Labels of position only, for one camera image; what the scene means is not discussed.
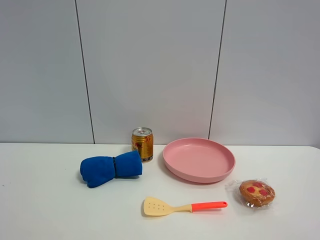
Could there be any raspberry muffin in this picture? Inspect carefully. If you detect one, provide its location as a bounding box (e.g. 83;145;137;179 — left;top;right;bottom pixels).
225;179;276;209

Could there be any gold drink can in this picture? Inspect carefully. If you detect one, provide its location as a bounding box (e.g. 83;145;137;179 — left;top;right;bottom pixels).
131;127;154;163

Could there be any pink round plate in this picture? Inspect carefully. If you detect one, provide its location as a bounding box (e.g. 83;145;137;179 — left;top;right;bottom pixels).
162;137;236;184

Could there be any rolled blue towel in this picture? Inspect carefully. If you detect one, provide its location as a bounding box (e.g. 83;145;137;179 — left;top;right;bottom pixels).
79;150;143;188

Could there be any beige spatula orange handle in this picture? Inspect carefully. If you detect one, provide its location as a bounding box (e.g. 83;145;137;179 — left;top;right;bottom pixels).
143;197;228;217

